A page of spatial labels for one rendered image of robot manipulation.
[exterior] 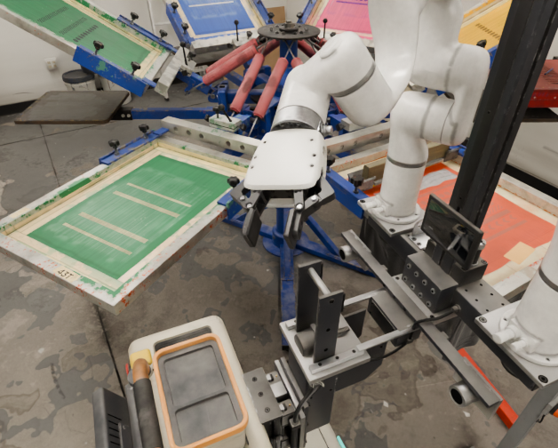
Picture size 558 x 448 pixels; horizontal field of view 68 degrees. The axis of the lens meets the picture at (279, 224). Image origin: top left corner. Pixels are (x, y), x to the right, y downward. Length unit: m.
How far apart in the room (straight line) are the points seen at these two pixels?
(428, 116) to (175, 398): 0.78
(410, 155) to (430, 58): 0.21
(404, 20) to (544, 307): 0.51
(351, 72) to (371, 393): 1.70
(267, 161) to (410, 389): 1.72
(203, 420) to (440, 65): 0.83
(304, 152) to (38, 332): 2.18
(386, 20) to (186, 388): 0.76
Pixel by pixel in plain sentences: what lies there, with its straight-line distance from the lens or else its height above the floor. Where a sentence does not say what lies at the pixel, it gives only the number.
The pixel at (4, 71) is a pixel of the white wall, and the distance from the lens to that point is 5.23.
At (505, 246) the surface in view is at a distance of 1.43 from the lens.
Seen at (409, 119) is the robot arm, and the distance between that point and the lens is 0.97.
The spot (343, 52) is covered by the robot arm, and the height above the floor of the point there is 1.63.
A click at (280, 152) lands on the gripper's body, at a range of 0.55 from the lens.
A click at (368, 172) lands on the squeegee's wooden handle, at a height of 1.04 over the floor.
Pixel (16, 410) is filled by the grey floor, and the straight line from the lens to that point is 2.33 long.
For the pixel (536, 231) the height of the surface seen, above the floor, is 0.95.
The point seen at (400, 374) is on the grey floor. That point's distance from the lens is 2.18.
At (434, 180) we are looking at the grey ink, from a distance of 1.65.
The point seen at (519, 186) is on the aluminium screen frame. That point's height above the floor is 0.99.
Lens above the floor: 1.78
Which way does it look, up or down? 38 degrees down
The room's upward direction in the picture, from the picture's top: straight up
